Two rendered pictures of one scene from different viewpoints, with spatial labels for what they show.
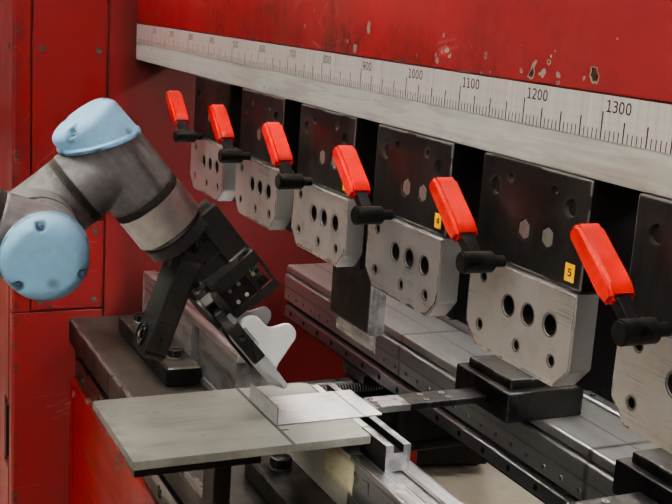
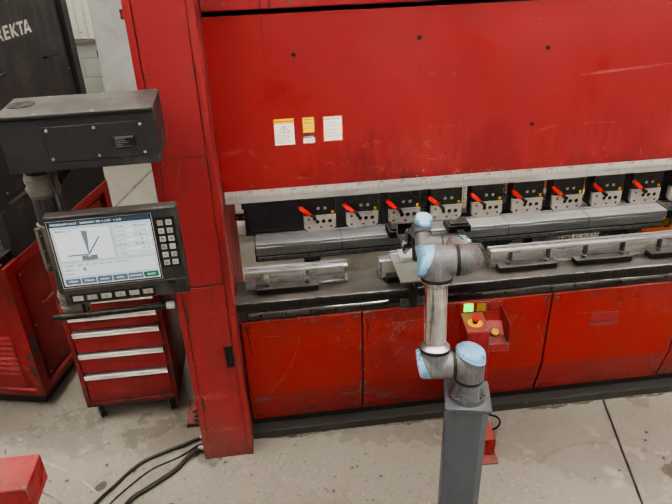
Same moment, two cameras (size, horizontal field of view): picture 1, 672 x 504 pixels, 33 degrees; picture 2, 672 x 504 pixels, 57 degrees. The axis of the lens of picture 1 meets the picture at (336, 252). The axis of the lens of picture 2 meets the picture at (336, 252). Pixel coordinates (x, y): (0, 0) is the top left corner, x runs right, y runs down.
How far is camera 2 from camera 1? 2.91 m
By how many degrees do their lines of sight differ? 67
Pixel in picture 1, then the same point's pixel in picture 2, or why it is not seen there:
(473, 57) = (467, 170)
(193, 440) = not seen: hidden behind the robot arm
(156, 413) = (410, 274)
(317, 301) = (284, 248)
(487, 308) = (478, 210)
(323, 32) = (399, 174)
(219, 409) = (408, 266)
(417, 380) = (353, 245)
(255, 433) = not seen: hidden behind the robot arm
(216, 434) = not seen: hidden behind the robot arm
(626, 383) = (515, 208)
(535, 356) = (492, 212)
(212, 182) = (327, 225)
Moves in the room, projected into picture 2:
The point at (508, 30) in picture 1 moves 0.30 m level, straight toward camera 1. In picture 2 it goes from (478, 165) to (545, 174)
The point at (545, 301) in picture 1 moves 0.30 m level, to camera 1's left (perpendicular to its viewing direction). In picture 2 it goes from (494, 204) to (487, 231)
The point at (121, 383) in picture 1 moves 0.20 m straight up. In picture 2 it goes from (313, 297) to (310, 260)
